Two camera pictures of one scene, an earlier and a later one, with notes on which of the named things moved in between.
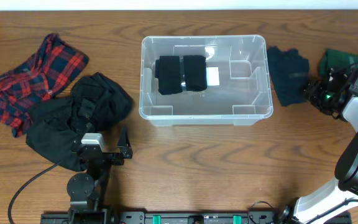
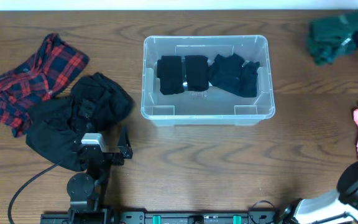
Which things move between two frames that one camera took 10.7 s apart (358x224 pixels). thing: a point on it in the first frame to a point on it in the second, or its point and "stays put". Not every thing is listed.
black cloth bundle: [168, 71] stays put
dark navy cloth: [289, 71] to [232, 73]
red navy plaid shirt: [51, 70] stays put
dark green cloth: [332, 58] to [329, 38]
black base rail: [178, 218] stays put
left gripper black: [106, 157] stays put
